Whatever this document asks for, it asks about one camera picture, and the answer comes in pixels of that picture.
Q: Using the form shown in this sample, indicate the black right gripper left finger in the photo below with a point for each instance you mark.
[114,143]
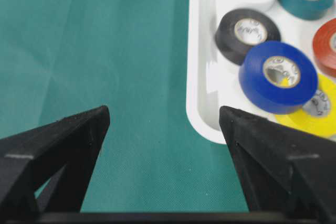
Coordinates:
[49,168]

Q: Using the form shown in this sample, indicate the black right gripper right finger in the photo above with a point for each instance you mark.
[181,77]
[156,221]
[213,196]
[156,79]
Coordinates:
[280,168]

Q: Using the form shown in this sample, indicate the yellow tape roll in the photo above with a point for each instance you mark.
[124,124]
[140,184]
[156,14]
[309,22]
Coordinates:
[317,116]

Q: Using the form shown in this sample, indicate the blue tape roll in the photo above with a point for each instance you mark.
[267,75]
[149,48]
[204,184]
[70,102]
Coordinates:
[277,77]

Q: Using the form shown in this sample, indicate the red tape roll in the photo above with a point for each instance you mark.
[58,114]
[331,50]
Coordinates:
[323,46]

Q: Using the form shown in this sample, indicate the black tape roll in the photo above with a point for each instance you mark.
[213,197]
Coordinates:
[241,29]

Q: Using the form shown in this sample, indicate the white plastic case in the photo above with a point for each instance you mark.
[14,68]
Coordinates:
[212,80]

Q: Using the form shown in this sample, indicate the green table cloth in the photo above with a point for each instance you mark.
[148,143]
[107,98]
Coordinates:
[62,57]

